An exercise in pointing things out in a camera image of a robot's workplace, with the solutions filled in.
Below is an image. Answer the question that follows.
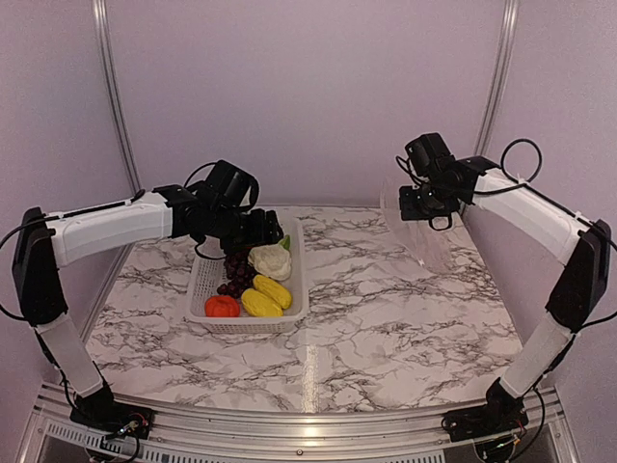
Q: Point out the purple toy grape bunch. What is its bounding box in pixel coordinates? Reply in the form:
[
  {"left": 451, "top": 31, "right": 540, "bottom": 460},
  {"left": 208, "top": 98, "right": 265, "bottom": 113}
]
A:
[{"left": 217, "top": 250, "right": 257, "bottom": 299}]

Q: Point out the aluminium left frame post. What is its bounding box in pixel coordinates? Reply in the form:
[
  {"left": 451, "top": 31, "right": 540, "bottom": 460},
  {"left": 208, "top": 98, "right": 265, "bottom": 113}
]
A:
[{"left": 93, "top": 0, "right": 142, "bottom": 193}]

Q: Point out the aluminium frame post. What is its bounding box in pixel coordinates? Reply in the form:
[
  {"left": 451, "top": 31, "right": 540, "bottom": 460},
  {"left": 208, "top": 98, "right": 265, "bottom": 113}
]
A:
[
  {"left": 93, "top": 0, "right": 142, "bottom": 193},
  {"left": 473, "top": 0, "right": 520, "bottom": 156}
]

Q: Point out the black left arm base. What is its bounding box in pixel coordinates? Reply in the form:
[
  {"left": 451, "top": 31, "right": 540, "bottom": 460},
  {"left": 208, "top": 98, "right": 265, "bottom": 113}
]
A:
[{"left": 69, "top": 383, "right": 153, "bottom": 439}]

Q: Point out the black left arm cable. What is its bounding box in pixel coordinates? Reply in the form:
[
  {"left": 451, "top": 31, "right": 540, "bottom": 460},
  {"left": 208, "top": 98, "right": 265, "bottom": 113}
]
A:
[{"left": 0, "top": 187, "right": 146, "bottom": 324}]

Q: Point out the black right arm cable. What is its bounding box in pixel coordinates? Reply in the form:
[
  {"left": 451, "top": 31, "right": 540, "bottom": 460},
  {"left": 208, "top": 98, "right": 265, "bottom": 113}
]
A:
[{"left": 471, "top": 138, "right": 547, "bottom": 194}]

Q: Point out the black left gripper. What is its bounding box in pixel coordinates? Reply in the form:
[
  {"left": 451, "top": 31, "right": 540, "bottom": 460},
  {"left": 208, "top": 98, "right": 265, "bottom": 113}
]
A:
[{"left": 208, "top": 204, "right": 284, "bottom": 253}]

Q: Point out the aluminium right frame post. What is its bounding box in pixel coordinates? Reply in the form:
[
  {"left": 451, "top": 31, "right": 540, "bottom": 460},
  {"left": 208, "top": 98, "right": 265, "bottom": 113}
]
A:
[{"left": 473, "top": 0, "right": 520, "bottom": 156}]

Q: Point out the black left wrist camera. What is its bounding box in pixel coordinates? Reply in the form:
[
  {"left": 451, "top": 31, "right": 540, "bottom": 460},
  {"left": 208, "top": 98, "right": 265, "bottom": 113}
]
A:
[{"left": 202, "top": 160, "right": 259, "bottom": 212}]

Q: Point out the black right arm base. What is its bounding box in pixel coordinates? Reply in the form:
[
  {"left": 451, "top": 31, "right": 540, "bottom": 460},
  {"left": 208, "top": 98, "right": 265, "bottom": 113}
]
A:
[{"left": 441, "top": 378, "right": 529, "bottom": 442}]

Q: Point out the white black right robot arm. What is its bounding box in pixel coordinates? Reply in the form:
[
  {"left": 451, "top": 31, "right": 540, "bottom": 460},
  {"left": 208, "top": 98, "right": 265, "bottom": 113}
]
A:
[{"left": 396, "top": 145, "right": 616, "bottom": 432}]

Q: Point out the clear zip top bag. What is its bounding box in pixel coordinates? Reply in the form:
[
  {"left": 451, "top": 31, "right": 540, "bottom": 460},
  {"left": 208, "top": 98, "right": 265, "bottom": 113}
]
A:
[{"left": 380, "top": 177, "right": 452, "bottom": 274}]

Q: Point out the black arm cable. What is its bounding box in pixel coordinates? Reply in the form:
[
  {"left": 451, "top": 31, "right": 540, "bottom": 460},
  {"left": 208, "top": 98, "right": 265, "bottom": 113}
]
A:
[
  {"left": 471, "top": 138, "right": 547, "bottom": 194},
  {"left": 0, "top": 187, "right": 146, "bottom": 324}
]

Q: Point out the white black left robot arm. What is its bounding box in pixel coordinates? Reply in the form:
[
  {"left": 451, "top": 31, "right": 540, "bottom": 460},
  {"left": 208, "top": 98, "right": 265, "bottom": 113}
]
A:
[{"left": 12, "top": 183, "right": 282, "bottom": 429}]

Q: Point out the white perforated plastic basket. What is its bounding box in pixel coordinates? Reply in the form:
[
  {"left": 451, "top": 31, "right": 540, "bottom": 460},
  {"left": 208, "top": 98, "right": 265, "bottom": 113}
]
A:
[{"left": 184, "top": 214, "right": 309, "bottom": 335}]

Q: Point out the yellow toy corn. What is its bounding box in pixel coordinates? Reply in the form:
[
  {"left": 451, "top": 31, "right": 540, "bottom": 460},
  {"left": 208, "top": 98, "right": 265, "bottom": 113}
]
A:
[
  {"left": 241, "top": 288, "right": 283, "bottom": 317},
  {"left": 253, "top": 275, "right": 293, "bottom": 311}
]

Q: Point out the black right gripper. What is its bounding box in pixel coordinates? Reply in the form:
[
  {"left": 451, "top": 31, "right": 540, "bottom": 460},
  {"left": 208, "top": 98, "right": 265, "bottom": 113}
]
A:
[{"left": 398, "top": 177, "right": 457, "bottom": 221}]

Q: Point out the aluminium front frame rail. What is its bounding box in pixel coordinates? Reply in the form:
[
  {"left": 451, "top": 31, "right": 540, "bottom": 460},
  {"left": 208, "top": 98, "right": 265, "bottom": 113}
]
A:
[{"left": 13, "top": 380, "right": 579, "bottom": 463}]

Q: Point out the white toy cauliflower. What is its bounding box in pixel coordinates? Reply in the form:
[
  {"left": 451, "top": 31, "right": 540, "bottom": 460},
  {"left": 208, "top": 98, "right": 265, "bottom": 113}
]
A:
[{"left": 248, "top": 234, "right": 292, "bottom": 282}]

